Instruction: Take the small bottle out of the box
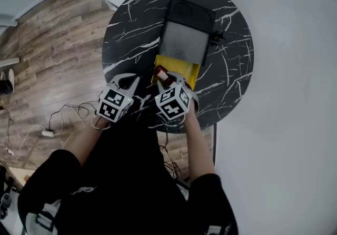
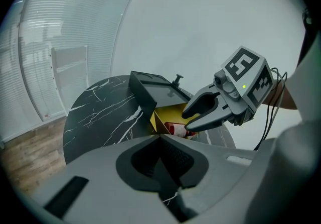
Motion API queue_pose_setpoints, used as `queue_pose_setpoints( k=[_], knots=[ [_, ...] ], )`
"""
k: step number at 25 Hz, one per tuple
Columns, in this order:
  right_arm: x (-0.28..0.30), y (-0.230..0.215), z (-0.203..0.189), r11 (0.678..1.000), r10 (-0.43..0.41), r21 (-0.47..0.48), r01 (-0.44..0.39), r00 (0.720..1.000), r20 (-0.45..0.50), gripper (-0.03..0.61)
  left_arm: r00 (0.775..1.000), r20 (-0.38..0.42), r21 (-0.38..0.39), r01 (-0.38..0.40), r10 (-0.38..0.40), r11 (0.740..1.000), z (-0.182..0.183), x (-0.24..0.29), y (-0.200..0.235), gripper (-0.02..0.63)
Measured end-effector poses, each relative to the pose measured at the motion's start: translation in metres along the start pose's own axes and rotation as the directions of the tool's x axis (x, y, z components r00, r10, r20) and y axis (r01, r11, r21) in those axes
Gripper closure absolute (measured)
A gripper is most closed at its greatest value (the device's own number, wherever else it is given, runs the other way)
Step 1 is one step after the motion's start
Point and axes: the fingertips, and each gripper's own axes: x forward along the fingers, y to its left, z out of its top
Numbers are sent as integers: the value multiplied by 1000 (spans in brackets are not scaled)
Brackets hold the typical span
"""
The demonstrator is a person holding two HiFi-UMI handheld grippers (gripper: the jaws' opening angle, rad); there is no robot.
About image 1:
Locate yellow box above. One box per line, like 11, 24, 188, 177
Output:
150, 54, 200, 92

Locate small red brown bottle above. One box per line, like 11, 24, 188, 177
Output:
154, 66, 176, 85

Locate person's left forearm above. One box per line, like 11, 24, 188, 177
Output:
73, 116, 113, 168

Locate black case with grey panel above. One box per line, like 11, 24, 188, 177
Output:
157, 0, 216, 67

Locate grey shoe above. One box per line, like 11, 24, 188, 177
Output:
0, 193, 13, 219

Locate white floor cable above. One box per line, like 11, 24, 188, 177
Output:
5, 123, 44, 161

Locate black floor cable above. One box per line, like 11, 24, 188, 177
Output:
48, 101, 100, 132

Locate person's right forearm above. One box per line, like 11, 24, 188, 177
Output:
184, 101, 217, 183

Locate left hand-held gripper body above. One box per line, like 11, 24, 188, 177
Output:
97, 81, 135, 124

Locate small black clip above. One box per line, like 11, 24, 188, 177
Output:
211, 31, 226, 45

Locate person's black shirt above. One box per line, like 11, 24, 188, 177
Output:
17, 112, 239, 235

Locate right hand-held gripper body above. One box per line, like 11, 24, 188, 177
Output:
154, 83, 200, 122

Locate black cable under table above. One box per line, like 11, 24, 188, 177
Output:
157, 119, 191, 181

